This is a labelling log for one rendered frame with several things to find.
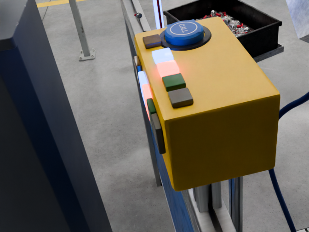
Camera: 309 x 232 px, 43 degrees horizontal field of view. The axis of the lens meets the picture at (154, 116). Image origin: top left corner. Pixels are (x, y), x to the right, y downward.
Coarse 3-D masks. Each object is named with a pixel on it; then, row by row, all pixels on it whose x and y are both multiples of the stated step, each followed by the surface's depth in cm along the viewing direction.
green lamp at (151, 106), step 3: (147, 99) 36; (150, 99) 36; (147, 102) 36; (150, 102) 36; (153, 102) 36; (147, 105) 36; (150, 105) 35; (153, 105) 35; (150, 108) 35; (153, 108) 35; (150, 111) 35; (153, 111) 35; (156, 111) 35; (150, 114) 35; (150, 117) 36; (150, 120) 36; (150, 123) 38; (153, 132) 36
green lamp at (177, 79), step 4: (164, 76) 35; (168, 76) 35; (172, 76) 35; (176, 76) 35; (180, 76) 35; (164, 80) 34; (168, 80) 34; (172, 80) 34; (176, 80) 34; (180, 80) 34; (164, 84) 34; (168, 84) 34; (172, 84) 34; (176, 84) 34; (180, 84) 34; (184, 84) 34; (168, 88) 34; (172, 88) 34; (176, 88) 34; (180, 88) 34
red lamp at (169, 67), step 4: (172, 60) 37; (160, 64) 37; (164, 64) 36; (168, 64) 36; (172, 64) 36; (176, 64) 36; (160, 68) 36; (164, 68) 36; (168, 68) 36; (172, 68) 36; (176, 68) 36; (160, 72) 36; (164, 72) 36; (168, 72) 36; (172, 72) 36; (176, 72) 36; (160, 76) 36
